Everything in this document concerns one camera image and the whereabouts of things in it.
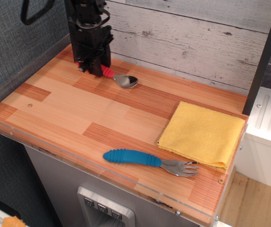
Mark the clear acrylic table edge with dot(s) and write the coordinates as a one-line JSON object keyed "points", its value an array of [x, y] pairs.
{"points": [[196, 198]]}

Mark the orange object bottom left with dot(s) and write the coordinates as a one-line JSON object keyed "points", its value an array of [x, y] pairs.
{"points": [[13, 222]]}

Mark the dark right shelf post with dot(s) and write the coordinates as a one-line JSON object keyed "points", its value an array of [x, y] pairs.
{"points": [[258, 78]]}

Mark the red handled metal spoon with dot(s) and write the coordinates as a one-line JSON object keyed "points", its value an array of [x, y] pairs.
{"points": [[124, 81]]}

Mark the blue handled metal fork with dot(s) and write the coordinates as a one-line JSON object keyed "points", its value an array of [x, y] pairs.
{"points": [[175, 167]]}

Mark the silver dispenser panel with buttons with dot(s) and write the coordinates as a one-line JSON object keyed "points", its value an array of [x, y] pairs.
{"points": [[100, 211]]}

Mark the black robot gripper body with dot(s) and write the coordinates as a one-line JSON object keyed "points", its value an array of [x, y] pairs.
{"points": [[89, 39]]}

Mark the white toy sink unit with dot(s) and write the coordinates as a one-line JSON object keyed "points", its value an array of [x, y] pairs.
{"points": [[254, 155]]}

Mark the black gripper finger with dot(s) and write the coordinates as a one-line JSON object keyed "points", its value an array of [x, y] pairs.
{"points": [[95, 67], [106, 56]]}

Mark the yellow folded cloth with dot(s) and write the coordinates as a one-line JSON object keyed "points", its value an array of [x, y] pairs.
{"points": [[203, 135]]}

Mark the grey cabinet body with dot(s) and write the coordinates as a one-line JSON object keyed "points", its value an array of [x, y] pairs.
{"points": [[61, 182]]}

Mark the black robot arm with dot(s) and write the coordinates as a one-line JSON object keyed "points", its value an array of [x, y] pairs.
{"points": [[86, 10]]}

